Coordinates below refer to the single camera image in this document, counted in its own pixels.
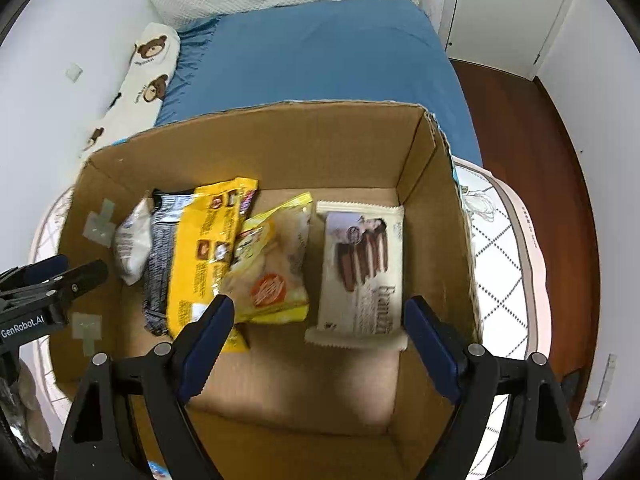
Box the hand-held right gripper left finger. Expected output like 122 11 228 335
52 294 236 480

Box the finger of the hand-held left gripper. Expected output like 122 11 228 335
0 254 69 292
20 259 110 313

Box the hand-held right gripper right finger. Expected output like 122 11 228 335
402 296 587 480

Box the small white snack packet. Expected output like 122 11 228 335
114 191 153 286

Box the black snack packet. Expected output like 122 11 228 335
141 189 196 337

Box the white chocolate wafer packet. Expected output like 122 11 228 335
304 200 408 351

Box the yellow snack packet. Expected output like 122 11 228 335
167 176 260 353

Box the clear yellow packet orange logo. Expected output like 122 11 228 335
220 191 314 323

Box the cardboard box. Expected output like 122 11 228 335
47 100 485 480

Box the crumpled clear plastic bag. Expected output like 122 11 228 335
0 375 53 456

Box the white teddy bear pillow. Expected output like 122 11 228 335
80 22 182 158

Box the blue bed sheet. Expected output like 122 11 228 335
154 0 485 168

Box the white door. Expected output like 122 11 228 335
440 0 581 81

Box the tall white wall socket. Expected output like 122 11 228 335
602 354 617 406

